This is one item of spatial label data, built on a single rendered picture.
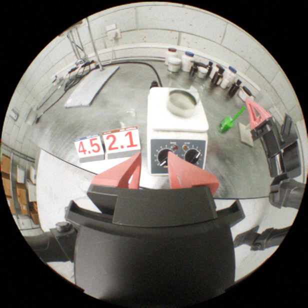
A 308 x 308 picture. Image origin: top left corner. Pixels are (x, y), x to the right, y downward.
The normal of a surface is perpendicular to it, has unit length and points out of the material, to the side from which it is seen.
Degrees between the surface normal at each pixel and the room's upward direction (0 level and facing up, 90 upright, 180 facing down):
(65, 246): 72
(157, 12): 90
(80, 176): 0
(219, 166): 0
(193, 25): 90
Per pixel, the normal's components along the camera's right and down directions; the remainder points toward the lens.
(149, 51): -0.21, 0.95
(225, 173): 0.01, -0.25
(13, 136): 0.98, 0.21
